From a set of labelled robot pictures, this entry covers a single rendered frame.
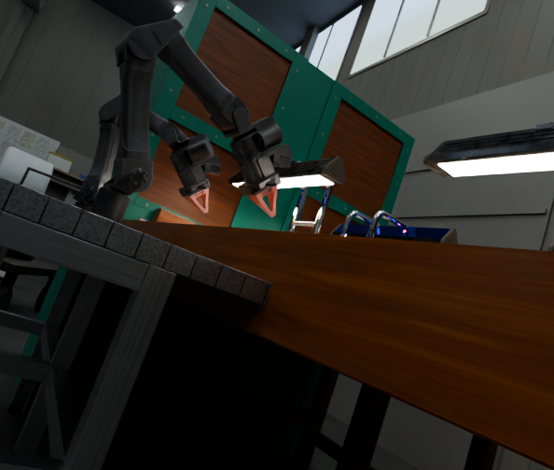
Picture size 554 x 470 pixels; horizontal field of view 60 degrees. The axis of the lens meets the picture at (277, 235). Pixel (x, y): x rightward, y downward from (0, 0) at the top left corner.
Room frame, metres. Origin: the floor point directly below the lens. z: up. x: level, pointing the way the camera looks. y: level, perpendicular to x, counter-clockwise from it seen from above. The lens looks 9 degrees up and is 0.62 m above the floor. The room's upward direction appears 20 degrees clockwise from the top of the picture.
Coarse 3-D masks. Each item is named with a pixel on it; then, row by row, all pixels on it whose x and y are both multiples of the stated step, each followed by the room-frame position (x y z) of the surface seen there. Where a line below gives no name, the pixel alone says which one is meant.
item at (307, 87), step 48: (192, 0) 1.90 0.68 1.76; (192, 48) 1.82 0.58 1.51; (240, 48) 1.93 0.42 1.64; (288, 48) 2.02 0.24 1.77; (192, 96) 1.87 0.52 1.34; (240, 96) 1.97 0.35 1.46; (288, 96) 2.07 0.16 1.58; (336, 96) 2.19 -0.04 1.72; (288, 144) 2.12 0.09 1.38; (336, 144) 2.26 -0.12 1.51; (384, 144) 2.41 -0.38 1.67; (144, 192) 1.85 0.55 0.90; (240, 192) 2.05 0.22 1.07; (288, 192) 2.17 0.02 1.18; (336, 192) 2.31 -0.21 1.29; (384, 192) 2.46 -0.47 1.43
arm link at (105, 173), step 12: (108, 132) 1.48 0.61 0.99; (108, 144) 1.48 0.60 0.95; (96, 156) 1.49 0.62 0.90; (108, 156) 1.49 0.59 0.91; (96, 168) 1.48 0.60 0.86; (108, 168) 1.49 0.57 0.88; (84, 180) 1.48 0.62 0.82; (96, 180) 1.47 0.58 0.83; (108, 180) 1.50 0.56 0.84; (96, 192) 1.46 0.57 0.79
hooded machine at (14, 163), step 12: (12, 156) 4.84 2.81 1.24; (24, 156) 4.93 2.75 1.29; (0, 168) 4.77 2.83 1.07; (12, 168) 4.83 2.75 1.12; (24, 168) 4.89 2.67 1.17; (36, 168) 4.96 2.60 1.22; (48, 168) 5.04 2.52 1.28; (12, 180) 4.83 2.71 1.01; (24, 180) 4.89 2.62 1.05; (36, 180) 4.95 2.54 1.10; (48, 180) 5.03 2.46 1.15; (0, 276) 4.92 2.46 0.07
